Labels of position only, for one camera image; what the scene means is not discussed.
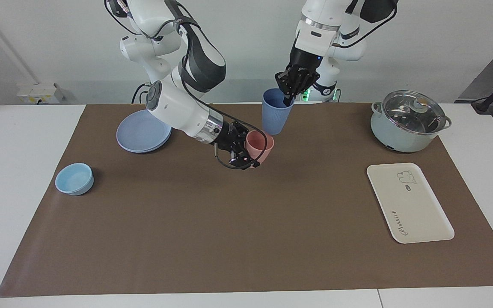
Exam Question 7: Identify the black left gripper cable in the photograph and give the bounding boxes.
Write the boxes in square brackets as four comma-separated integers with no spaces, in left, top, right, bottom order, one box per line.
[334,0,399,47]

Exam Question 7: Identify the pink cup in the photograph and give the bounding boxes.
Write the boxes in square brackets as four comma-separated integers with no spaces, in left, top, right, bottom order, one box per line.
[245,130,275,168]

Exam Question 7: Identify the blue ribbed cup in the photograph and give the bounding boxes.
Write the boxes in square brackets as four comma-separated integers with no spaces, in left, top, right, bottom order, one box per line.
[262,89,295,135]

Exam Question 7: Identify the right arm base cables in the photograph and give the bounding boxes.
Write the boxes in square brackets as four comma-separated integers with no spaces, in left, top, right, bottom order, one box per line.
[132,83,151,104]

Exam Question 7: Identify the pale green cooking pot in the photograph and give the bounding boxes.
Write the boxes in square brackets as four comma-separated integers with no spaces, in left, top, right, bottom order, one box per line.
[371,90,452,153]

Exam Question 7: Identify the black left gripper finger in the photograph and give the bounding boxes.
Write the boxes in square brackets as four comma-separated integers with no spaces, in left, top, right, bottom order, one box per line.
[296,74,321,97]
[275,69,295,107]

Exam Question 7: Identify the cream rabbit print tray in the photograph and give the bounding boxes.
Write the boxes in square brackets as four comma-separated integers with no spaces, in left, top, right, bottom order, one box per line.
[366,163,455,244]

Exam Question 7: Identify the brown table mat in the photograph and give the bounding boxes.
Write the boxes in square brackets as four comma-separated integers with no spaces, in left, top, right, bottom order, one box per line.
[0,103,493,297]

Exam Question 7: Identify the glass pot lid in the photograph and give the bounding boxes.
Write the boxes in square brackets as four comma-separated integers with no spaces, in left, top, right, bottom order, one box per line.
[381,90,447,135]

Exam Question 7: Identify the blue round plate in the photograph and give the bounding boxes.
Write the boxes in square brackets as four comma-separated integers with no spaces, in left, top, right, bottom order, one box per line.
[116,109,172,154]

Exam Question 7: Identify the white wall socket box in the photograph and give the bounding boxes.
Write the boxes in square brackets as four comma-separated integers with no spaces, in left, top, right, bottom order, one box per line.
[18,83,56,104]

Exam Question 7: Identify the light blue bowl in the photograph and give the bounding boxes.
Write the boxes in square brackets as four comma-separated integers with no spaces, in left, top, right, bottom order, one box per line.
[55,163,94,196]

